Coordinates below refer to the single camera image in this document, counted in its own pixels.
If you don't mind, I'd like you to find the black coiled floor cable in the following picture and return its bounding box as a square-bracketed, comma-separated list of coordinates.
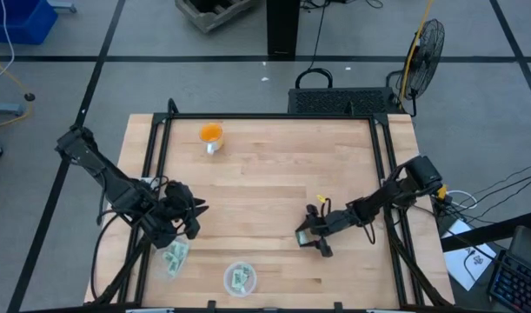
[294, 67, 335, 90]

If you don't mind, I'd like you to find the black keyboard with coloured keys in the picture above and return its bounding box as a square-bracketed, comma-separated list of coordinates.
[488, 249, 531, 313]

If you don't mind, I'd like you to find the wooden pallet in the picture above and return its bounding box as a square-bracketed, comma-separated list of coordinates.
[174, 0, 254, 34]

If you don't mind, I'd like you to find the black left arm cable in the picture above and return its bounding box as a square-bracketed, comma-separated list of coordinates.
[89, 207, 141, 302]

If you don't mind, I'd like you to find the black upright post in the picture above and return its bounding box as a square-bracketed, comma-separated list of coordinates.
[266, 0, 302, 60]

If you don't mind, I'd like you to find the black aluminium table frame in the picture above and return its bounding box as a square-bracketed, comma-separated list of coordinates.
[90, 98, 455, 313]

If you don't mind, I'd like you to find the yellow hanging cable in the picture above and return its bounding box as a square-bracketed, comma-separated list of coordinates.
[399, 0, 435, 101]

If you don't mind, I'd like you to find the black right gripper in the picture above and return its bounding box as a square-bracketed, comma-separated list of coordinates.
[295, 202, 364, 251]

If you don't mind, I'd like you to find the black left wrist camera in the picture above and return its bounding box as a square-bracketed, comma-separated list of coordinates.
[183, 216, 202, 241]

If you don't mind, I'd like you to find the clear bag with green items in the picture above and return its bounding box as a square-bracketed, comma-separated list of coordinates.
[153, 236, 191, 280]

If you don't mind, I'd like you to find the yellow and white mug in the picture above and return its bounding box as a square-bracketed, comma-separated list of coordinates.
[198, 123, 225, 156]

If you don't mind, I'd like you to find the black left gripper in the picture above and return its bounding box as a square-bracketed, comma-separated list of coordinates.
[160, 180, 210, 221]

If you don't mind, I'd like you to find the white paper sheet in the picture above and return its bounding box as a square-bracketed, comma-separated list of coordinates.
[442, 218, 497, 292]

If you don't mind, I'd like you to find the white coiled cable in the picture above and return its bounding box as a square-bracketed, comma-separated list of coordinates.
[446, 189, 479, 210]

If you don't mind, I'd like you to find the clear round plastic container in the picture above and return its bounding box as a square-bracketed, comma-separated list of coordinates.
[222, 260, 258, 298]

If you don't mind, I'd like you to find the white floor cable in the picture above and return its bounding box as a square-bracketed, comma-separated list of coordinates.
[0, 0, 16, 84]

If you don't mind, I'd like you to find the yellow floor cable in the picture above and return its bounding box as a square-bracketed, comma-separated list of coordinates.
[0, 52, 35, 132]

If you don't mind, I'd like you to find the black floor fan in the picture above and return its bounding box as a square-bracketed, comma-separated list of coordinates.
[386, 18, 446, 117]

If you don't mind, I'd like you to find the blue plastic bin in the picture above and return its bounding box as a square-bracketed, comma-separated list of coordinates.
[0, 0, 59, 44]

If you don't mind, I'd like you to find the black floor bar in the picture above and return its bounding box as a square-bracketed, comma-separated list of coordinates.
[440, 210, 531, 254]

